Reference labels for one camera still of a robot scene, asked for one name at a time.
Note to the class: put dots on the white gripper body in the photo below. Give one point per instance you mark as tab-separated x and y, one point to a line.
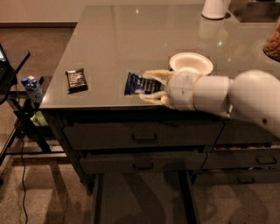
181	90

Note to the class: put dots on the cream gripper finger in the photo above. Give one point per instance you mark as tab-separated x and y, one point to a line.
159	75
158	98

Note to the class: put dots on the blue rxbar blueberry wrapper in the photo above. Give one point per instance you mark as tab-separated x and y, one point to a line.
136	85

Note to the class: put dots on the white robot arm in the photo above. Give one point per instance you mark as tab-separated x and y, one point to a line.
252	96

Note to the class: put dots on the top left drawer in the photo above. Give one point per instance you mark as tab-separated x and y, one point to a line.
124	135

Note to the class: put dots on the top right drawer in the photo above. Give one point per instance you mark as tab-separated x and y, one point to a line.
236	132

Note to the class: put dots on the dark snack bar on counter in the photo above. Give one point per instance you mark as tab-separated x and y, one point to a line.
76	80

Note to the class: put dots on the middle right drawer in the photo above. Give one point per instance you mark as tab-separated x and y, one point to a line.
235	159

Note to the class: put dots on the middle left drawer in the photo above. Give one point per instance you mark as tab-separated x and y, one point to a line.
142	162

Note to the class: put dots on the open bottom left drawer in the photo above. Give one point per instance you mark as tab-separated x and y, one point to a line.
144	198

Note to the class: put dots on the bottom right drawer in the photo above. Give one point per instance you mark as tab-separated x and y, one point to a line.
211	178

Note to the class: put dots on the white bowl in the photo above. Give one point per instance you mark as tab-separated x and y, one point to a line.
192	62

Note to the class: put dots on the white kettle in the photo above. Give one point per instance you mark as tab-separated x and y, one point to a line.
215	9

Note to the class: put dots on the jar of nuts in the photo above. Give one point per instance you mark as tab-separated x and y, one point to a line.
272	45

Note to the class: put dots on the green packet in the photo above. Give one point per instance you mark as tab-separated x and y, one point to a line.
39	120

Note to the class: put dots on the black side table stand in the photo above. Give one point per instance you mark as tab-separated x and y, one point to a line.
22	108

